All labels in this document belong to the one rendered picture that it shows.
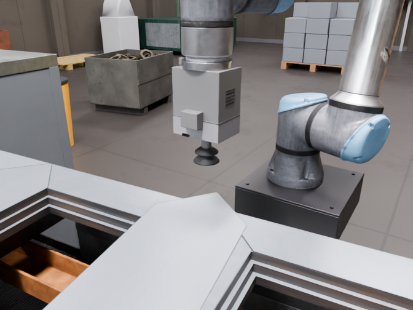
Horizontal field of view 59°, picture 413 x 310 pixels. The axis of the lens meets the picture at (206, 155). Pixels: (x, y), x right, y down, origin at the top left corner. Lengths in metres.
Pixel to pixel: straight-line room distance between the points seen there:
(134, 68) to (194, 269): 3.69
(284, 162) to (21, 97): 0.85
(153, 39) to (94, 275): 9.41
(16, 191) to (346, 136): 0.69
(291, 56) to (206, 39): 7.02
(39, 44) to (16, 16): 0.67
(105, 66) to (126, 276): 3.90
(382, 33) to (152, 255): 0.62
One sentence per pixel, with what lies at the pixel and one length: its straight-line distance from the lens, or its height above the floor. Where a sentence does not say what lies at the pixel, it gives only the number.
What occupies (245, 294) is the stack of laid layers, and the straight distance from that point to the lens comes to 0.55.
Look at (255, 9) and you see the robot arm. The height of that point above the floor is 1.20.
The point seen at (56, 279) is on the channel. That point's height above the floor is 0.68.
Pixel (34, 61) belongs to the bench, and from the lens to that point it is 1.34.
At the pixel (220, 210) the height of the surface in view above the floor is 0.86.
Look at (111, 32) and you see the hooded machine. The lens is 9.25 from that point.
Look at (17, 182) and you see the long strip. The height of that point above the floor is 0.86.
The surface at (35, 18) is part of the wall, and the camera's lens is 8.75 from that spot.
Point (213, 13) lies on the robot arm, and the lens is 0.51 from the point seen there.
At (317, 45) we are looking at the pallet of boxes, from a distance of 7.34.
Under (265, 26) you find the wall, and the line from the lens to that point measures 12.74.
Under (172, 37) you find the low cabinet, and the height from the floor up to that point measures 0.43.
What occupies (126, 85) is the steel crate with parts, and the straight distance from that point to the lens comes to 4.23.
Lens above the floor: 1.21
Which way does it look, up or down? 23 degrees down
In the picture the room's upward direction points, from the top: straight up
